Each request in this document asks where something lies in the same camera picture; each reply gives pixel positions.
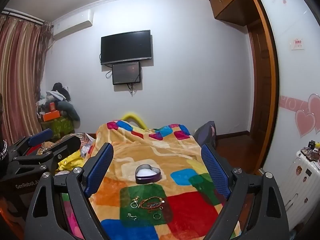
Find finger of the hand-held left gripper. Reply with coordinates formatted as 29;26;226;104
9;129;53;155
12;135;82;175

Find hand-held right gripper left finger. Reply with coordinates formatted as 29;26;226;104
24;142;115;240

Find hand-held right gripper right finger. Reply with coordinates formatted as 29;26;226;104
201;144;290;240

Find heart-shaped purple tin box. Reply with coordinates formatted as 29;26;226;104
135;164;162;185

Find red braided bracelet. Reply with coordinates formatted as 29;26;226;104
139;196;165;208

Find yellow cloth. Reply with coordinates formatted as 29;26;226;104
56;150;85;173

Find green patterned box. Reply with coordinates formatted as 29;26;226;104
41;116;75;138

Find orange flat box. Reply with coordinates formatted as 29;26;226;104
41;111;61;122

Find grey purple backpack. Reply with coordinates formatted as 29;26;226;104
192;121;217;151

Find pile of clothes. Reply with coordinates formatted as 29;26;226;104
37;82;81;125

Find colourful patchwork fleece blanket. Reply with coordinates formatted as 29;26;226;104
61;121;242;240

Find yellow foam tube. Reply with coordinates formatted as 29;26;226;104
122;112;148;131

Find striped red curtain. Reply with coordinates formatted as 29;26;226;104
0;14;54;145

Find white suitcase with stickers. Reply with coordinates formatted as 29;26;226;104
282;149;320;230

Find wooden door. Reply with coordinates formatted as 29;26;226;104
247;21;273;174

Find small items on suitcase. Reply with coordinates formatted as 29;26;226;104
300;140;320;162

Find white air conditioner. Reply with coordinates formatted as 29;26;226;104
52;9;94;40

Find white wardrobe sliding door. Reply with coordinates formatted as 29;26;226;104
255;0;320;177

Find white red card sticker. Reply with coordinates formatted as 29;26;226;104
291;37;304;51

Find wooden overhead cabinet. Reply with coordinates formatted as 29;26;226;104
209;0;255;27

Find small black wall monitor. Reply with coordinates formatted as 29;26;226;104
112;61;142;85

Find black wall television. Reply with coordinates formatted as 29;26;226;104
101;30;153;65

